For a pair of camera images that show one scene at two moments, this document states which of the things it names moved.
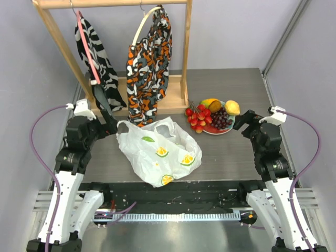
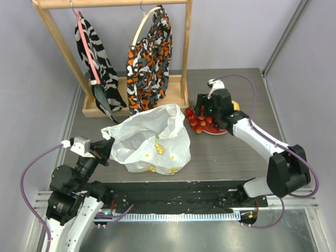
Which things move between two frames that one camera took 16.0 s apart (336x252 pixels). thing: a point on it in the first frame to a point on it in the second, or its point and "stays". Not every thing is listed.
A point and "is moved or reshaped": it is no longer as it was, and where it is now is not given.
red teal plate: x=208 y=128 stays
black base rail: x=188 y=197 stays
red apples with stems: x=198 y=116 stays
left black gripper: x=105 y=129 to x=102 y=149
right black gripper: x=247 y=122 to x=207 y=106
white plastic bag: x=157 y=149 is moved or reshaped
